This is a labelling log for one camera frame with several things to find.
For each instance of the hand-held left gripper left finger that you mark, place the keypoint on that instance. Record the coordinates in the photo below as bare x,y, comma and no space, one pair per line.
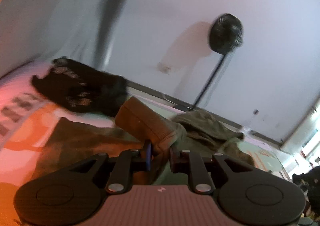
148,157

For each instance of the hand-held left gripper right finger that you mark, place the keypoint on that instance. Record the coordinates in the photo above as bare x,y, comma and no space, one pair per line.
175,163

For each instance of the green tie-dye hoodie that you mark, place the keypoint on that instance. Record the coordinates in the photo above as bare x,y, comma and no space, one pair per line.
150,123

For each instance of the pile of dark clothes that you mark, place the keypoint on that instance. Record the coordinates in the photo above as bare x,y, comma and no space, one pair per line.
310,186

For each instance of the white power strip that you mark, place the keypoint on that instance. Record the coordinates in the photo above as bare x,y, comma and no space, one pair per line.
246,130

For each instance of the black patterned garment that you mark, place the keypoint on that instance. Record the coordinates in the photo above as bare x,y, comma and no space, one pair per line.
87,86

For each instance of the printed play mat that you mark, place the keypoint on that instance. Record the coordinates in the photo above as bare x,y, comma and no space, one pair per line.
22,126

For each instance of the black standing fan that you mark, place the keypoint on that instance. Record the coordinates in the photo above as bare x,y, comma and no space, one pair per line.
226,32

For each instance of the grey curtain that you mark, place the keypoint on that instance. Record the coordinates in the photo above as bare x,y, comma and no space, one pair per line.
50,16

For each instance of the white wall socket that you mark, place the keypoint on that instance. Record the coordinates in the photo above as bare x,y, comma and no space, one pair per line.
164,68

